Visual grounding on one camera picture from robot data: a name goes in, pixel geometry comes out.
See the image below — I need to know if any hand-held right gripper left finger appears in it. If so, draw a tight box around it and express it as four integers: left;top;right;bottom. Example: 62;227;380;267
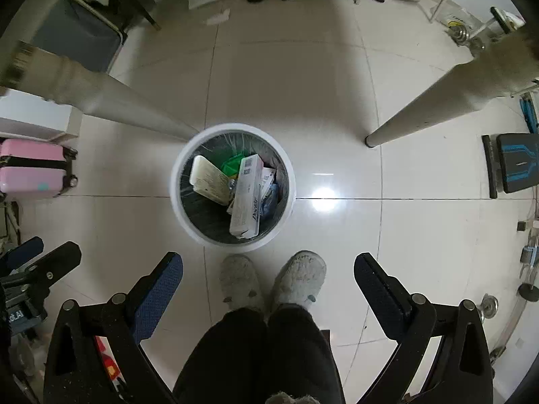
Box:
43;252;185;404

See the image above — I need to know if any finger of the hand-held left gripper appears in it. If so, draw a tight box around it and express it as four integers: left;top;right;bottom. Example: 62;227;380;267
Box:
0;236;45;274
23;241;83;293

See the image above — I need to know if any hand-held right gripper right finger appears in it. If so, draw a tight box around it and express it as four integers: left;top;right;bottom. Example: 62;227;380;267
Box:
354;252;494;404

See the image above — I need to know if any white round waste bin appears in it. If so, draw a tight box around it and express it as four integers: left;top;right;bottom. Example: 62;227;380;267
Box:
170;123;296;248

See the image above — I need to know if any long white box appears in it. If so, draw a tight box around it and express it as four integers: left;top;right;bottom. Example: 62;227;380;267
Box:
228;154;264;238

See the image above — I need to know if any beige box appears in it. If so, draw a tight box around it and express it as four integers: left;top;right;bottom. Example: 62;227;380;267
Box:
189;155;232;206

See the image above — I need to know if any small green box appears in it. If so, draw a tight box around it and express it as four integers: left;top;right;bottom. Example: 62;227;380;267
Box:
221;154;246;177

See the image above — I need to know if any person's right slipper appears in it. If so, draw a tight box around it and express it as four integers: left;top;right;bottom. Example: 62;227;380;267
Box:
269;250;328;310

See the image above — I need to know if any person's slipper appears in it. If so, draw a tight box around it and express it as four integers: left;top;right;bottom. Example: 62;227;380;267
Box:
220;255;264;313
269;250;328;310

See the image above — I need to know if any person's left slipper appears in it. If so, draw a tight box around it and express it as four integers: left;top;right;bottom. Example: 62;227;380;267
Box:
220;255;264;313

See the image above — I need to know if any pink suitcase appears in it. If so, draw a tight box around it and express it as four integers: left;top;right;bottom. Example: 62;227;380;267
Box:
0;138;79;198

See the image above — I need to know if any red packet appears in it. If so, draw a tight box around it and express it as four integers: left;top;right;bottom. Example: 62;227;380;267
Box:
95;337;123;388

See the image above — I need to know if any person's left leg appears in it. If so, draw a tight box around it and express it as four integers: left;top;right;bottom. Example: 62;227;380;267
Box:
172;307;268;404

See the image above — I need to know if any metal weight disc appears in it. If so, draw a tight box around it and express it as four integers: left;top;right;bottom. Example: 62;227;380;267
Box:
480;295;500;318

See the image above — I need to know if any white cabinet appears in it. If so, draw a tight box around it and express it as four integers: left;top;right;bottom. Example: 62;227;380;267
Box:
0;86;83;139

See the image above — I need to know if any white-legged table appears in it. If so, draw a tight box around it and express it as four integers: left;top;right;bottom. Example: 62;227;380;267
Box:
0;21;539;149

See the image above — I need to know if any black and blue board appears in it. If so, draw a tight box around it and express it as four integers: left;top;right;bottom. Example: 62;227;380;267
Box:
482;132;539;199

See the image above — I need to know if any blue tool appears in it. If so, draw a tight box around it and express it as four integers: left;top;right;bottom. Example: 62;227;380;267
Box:
520;93;539;133

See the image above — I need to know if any metal dumbbell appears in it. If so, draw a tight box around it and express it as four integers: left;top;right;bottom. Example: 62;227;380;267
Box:
446;17;485;55

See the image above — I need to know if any paper scrap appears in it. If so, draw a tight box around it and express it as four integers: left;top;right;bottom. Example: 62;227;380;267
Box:
204;8;231;25

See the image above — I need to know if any black-framed chair with cloth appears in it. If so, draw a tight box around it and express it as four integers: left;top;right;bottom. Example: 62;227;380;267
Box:
490;6;527;34

